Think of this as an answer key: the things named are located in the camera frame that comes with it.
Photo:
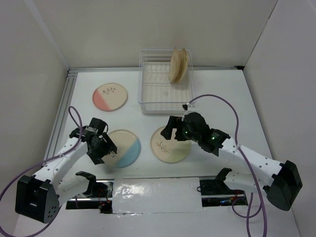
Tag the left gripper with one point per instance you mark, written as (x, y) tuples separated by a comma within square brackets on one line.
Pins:
[(109, 145)]

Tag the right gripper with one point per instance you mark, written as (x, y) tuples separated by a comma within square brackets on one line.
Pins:
[(176, 127)]

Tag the blue and cream plate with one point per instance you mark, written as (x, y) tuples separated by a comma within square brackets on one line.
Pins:
[(128, 149)]

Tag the green and cream plate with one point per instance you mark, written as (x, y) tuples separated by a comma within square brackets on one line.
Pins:
[(169, 151)]

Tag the floral cream plate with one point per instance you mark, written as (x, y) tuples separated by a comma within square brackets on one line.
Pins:
[(175, 64), (183, 65)]

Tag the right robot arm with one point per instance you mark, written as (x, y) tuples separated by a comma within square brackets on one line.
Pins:
[(279, 182)]

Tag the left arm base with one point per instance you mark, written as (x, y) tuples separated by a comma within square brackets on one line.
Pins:
[(97, 194)]

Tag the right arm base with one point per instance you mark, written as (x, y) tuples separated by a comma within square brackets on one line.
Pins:
[(214, 192)]

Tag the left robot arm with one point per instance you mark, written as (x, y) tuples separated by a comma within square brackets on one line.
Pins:
[(39, 196)]

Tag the white drip tray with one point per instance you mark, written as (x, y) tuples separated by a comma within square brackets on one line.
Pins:
[(163, 96)]

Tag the pink and cream plate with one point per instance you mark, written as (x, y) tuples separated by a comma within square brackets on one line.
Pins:
[(109, 97)]

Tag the white taped cover panel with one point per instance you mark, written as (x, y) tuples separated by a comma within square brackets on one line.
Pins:
[(152, 196)]

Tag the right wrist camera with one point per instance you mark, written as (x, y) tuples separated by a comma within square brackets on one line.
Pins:
[(188, 106)]

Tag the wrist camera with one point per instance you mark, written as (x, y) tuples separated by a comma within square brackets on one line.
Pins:
[(89, 131), (188, 106)]

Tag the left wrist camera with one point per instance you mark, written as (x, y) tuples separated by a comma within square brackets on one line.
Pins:
[(89, 131)]

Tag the aluminium frame rail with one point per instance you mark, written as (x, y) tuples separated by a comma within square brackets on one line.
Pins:
[(229, 83)]

